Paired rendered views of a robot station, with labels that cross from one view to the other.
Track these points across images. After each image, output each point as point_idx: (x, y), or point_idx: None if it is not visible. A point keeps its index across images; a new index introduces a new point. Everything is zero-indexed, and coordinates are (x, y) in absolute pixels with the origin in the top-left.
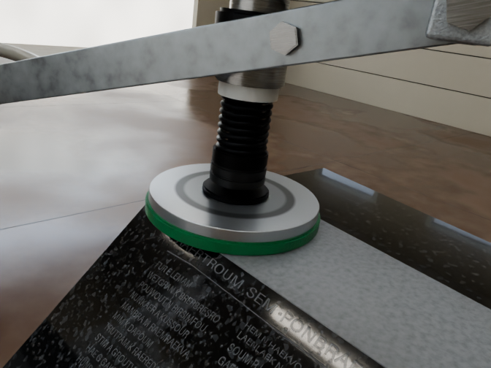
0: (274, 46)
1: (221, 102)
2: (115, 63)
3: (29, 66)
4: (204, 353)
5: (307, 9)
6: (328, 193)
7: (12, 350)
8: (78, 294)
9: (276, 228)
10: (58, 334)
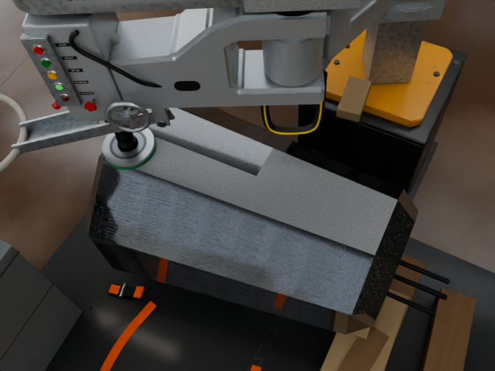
0: None
1: None
2: (79, 135)
3: (47, 140)
4: (142, 192)
5: None
6: None
7: (40, 196)
8: (101, 189)
9: (144, 156)
10: (102, 200)
